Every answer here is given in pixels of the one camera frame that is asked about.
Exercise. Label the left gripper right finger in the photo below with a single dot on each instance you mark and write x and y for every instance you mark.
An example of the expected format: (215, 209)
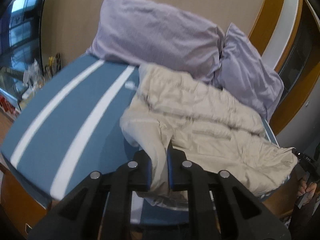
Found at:
(219, 206)

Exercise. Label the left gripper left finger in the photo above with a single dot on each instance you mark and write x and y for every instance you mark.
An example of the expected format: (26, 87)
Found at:
(100, 206)

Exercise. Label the beige puffer jacket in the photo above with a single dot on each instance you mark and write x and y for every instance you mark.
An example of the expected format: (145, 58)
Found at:
(209, 125)

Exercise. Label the person's right hand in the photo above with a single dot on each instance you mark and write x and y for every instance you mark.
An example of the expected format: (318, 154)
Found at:
(305, 190)

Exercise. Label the blue striped bed mattress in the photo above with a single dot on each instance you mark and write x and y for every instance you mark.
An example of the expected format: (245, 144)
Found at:
(72, 128)

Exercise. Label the lavender pillow near door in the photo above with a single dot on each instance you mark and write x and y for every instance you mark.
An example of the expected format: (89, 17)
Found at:
(243, 74)

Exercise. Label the lavender pillow near window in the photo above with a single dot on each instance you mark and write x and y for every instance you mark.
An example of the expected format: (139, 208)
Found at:
(143, 31)

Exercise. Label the window with blue view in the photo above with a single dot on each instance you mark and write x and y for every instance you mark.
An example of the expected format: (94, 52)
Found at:
(21, 34)

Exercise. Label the wooden door frame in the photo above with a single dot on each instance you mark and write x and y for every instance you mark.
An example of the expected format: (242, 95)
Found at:
(286, 34)

